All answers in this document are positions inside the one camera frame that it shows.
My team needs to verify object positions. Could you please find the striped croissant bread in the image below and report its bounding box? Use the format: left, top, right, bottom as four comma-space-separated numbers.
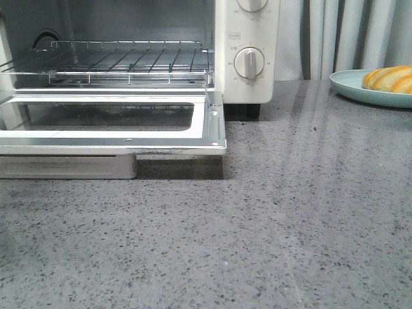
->
362, 65, 411, 94

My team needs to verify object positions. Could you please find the oven glass door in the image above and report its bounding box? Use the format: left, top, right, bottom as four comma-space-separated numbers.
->
0, 91, 227, 180

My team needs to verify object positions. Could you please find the lower oven timer knob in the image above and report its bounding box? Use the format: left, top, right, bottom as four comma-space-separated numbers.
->
234, 48, 265, 80

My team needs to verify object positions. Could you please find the white toaster oven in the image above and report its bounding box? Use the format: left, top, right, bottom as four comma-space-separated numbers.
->
0, 0, 281, 120

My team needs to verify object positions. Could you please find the upper oven knob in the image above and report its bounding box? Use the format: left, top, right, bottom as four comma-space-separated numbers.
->
237, 0, 267, 13

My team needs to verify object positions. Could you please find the light green plate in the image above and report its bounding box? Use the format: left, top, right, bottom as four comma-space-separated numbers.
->
330, 70, 412, 109

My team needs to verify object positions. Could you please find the grey curtain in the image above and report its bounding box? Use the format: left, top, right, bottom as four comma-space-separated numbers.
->
274, 0, 411, 80

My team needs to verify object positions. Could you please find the metal wire oven rack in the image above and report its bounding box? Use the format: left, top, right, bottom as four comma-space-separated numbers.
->
1, 41, 214, 89

